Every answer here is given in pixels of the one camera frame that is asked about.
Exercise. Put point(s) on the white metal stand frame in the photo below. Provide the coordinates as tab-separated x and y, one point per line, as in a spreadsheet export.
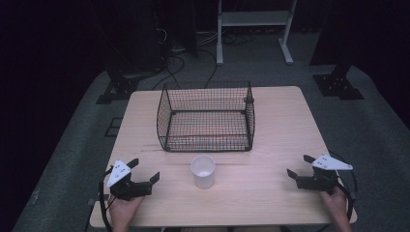
254	17

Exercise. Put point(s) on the person's right hand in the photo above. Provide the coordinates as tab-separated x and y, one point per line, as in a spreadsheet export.
338	204

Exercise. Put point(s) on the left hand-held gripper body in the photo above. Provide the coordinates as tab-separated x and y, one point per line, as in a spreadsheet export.
129	190

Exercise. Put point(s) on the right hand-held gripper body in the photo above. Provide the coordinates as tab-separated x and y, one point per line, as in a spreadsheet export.
317	183

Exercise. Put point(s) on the person's left hand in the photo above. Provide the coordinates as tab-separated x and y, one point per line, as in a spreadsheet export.
124	209

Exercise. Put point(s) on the white plastic cup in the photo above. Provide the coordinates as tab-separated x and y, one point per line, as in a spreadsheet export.
203	175

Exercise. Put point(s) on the black stand base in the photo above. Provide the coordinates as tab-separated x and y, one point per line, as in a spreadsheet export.
338	85
119	88

